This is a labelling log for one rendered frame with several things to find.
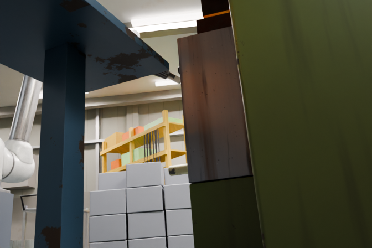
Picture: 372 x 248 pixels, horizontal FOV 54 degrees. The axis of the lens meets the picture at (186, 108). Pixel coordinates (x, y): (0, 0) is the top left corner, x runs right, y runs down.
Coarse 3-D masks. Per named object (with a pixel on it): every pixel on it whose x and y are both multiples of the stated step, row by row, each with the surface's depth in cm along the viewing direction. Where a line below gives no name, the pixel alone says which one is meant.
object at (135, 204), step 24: (144, 168) 362; (96, 192) 355; (120, 192) 355; (144, 192) 354; (168, 192) 355; (96, 216) 347; (120, 216) 347; (144, 216) 347; (168, 216) 347; (96, 240) 340; (120, 240) 354; (144, 240) 340; (168, 240) 340; (192, 240) 340
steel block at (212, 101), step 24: (192, 48) 110; (216, 48) 108; (192, 72) 108; (216, 72) 106; (192, 96) 106; (216, 96) 103; (240, 96) 101; (192, 120) 103; (216, 120) 101; (240, 120) 99; (192, 144) 101; (216, 144) 99; (240, 144) 97; (192, 168) 99; (216, 168) 97; (240, 168) 95
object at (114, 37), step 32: (0, 0) 61; (32, 0) 61; (64, 0) 62; (0, 32) 69; (32, 32) 70; (64, 32) 71; (96, 32) 72; (128, 32) 75; (32, 64) 82; (96, 64) 85; (128, 64) 86; (160, 64) 87
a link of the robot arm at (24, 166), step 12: (24, 84) 200; (36, 84) 201; (24, 96) 197; (36, 96) 201; (24, 108) 195; (36, 108) 202; (24, 120) 194; (12, 132) 192; (24, 132) 193; (12, 144) 187; (24, 144) 190; (24, 156) 188; (12, 168) 180; (24, 168) 188; (12, 180) 185; (24, 180) 194
